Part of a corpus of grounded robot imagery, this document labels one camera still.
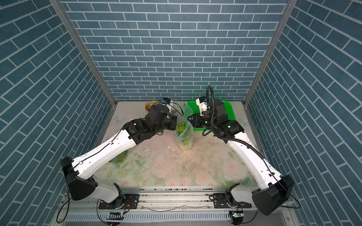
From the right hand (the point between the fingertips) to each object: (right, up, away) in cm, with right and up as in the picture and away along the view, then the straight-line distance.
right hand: (189, 118), depth 70 cm
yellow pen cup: (-29, +10, +32) cm, 44 cm away
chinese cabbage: (-2, -9, +1) cm, 9 cm away
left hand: (-4, 0, +1) cm, 4 cm away
